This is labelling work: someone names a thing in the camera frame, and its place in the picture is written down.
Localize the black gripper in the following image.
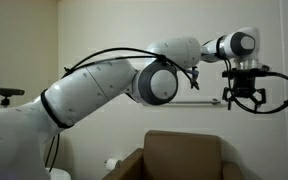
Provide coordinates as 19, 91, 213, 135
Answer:
222, 76, 267, 113

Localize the brown armchair couch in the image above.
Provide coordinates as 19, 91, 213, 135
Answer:
102, 129, 247, 180

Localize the white toilet paper roll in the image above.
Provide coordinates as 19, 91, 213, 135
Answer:
104, 157, 123, 172

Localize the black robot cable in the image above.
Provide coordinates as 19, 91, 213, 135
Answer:
43, 46, 288, 173

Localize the metal wall grab bar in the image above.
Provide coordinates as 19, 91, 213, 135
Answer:
165, 98, 222, 107

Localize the black camera on tripod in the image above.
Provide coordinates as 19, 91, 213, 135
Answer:
0, 86, 26, 108

